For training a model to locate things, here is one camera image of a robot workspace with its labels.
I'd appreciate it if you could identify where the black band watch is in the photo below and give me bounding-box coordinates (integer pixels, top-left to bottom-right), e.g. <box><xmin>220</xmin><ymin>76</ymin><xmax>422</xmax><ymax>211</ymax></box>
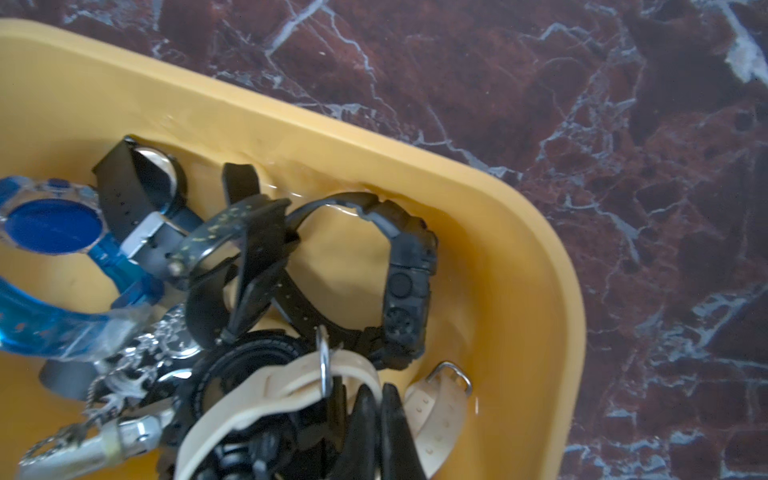
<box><xmin>272</xmin><ymin>192</ymin><xmax>438</xmax><ymax>371</ymax></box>

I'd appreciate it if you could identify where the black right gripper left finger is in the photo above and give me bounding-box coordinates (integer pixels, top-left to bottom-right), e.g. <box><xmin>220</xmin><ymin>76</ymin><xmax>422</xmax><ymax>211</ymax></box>
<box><xmin>328</xmin><ymin>385</ymin><xmax>379</xmax><ymax>480</ymax></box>

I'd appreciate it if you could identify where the blue translucent watch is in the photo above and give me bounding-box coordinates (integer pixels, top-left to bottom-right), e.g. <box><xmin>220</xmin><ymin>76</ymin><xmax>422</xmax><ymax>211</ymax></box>
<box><xmin>1</xmin><ymin>176</ymin><xmax>164</xmax><ymax>361</ymax></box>

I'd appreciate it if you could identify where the silver chain bracelet watch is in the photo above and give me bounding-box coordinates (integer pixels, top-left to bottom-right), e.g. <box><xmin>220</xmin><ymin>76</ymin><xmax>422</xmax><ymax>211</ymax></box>
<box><xmin>19</xmin><ymin>302</ymin><xmax>202</xmax><ymax>467</ymax></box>

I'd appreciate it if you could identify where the thin black watch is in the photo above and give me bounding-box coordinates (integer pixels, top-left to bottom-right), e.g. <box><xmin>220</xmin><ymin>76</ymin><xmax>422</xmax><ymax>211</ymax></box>
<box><xmin>92</xmin><ymin>136</ymin><xmax>203</xmax><ymax>282</ymax></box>

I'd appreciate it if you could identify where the black strap watch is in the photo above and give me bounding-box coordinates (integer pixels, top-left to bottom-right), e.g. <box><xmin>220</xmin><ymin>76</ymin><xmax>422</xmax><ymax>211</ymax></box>
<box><xmin>167</xmin><ymin>163</ymin><xmax>295</xmax><ymax>349</ymax></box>

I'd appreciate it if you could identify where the chunky black watch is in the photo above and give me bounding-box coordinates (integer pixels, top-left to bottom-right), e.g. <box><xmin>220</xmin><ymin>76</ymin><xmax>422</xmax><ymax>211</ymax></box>
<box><xmin>156</xmin><ymin>330</ymin><xmax>347</xmax><ymax>479</ymax></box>

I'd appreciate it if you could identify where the yellow plastic storage box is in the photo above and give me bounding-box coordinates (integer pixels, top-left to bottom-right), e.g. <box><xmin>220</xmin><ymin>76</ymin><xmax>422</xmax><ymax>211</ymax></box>
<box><xmin>1</xmin><ymin>19</ymin><xmax>586</xmax><ymax>479</ymax></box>

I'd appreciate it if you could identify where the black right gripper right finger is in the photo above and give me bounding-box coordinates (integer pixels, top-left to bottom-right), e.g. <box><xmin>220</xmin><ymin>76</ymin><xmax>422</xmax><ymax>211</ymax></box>
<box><xmin>380</xmin><ymin>383</ymin><xmax>427</xmax><ymax>480</ymax></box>

